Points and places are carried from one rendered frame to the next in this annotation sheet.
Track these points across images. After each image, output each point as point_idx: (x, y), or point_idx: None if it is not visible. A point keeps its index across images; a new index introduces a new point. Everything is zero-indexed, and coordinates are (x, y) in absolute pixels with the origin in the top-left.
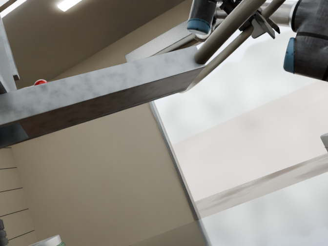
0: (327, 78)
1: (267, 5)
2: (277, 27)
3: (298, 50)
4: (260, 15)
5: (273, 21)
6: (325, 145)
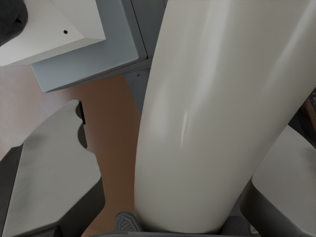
0: (0, 45)
1: (241, 162)
2: (79, 108)
3: None
4: (303, 213)
5: (60, 126)
6: (62, 88)
